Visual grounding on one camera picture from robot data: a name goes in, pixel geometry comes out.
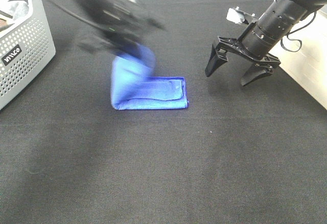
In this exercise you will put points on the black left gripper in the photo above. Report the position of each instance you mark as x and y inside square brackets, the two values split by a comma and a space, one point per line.
[119, 27]

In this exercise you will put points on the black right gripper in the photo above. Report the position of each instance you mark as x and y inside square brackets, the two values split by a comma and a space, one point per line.
[254, 45]

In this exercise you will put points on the blue microfibre towel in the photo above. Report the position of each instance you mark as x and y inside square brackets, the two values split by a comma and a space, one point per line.
[134, 88]

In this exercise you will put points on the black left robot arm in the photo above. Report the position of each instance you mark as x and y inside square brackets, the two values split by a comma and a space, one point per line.
[101, 3]

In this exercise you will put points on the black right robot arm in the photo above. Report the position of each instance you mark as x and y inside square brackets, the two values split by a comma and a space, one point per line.
[287, 13]

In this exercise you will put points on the white plastic storage box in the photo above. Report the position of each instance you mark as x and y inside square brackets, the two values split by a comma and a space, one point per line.
[305, 60]

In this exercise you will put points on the grey perforated laundry basket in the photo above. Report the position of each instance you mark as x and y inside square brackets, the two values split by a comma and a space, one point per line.
[26, 48]

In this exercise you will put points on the grey cloth in basket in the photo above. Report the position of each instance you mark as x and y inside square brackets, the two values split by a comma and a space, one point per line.
[14, 10]

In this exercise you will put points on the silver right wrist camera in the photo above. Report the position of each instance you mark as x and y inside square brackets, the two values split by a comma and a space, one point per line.
[240, 17]

